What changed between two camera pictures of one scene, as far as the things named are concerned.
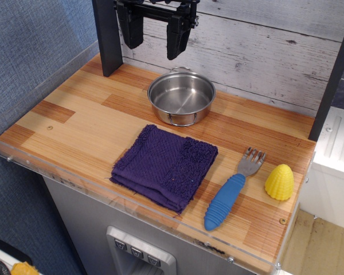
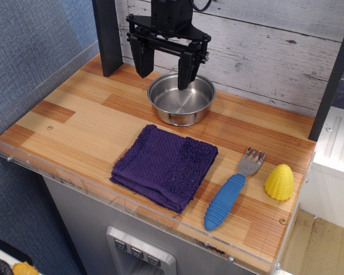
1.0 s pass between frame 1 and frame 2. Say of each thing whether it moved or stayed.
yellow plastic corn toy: stayed
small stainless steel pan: stayed
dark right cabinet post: stayed
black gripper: moved
